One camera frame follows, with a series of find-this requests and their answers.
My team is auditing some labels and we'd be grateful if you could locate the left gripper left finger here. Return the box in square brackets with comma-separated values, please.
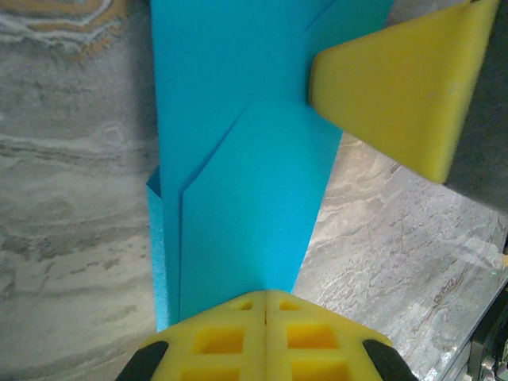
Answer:
[117, 289, 266, 381]

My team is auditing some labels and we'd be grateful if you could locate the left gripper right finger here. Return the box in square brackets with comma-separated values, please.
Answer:
[264, 289, 418, 381]

